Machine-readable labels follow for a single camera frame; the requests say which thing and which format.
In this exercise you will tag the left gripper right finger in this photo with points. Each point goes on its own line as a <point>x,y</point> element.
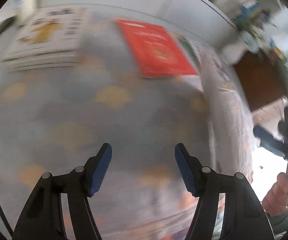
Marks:
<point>244,217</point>

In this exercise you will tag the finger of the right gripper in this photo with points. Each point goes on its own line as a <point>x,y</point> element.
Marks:
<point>269,142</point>

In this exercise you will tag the grey lady mythology book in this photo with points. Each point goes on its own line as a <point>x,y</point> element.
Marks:
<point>229,113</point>

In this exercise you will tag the green fables book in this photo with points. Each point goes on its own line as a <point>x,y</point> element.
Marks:
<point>192,51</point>

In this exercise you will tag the red puppet adventure book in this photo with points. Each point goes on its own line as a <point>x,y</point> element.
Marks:
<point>155,51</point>

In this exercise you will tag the meadow cover novel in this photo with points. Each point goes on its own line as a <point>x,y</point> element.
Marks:
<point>42,61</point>

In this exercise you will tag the white emperor wisdom book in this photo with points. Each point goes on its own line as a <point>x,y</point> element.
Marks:
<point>51,30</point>

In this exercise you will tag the person right hand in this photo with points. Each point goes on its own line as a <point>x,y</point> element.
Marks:
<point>275,202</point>

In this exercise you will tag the grey quilted sleeve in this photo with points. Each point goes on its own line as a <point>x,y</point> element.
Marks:
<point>279,223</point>

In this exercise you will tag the brown wooden side cabinet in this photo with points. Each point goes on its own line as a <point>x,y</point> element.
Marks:
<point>260,80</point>

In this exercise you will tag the white ceramic vase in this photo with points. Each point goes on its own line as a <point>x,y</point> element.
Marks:
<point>233,52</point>

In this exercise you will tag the patterned ginkgo tablecloth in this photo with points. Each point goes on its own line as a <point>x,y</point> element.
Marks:
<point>53,120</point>

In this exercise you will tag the blue artificial flowers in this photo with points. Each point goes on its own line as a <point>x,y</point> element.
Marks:
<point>250,23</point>

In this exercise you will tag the white bookshelf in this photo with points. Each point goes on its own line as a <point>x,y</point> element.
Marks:
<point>199,18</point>

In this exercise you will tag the white cup blue lid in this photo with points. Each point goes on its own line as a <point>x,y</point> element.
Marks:
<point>24,10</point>

